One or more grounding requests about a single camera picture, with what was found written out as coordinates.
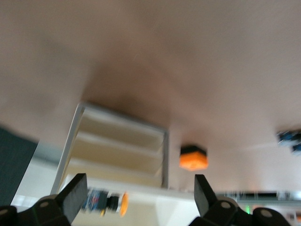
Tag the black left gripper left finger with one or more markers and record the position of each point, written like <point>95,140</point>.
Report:
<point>73,195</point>

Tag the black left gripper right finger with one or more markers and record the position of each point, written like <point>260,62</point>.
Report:
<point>202,195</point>

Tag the yellow push button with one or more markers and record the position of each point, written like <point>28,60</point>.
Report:
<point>103,202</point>

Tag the white plastic drawer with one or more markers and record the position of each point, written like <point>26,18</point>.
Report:
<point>113,146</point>
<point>152,207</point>
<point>105,169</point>
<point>117,124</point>

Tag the white drawer cabinet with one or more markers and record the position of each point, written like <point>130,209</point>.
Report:
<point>165,160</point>

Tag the green push button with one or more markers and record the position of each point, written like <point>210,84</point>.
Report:
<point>289,136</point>

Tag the orange button enclosure box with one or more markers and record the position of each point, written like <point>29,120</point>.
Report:
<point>194,160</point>

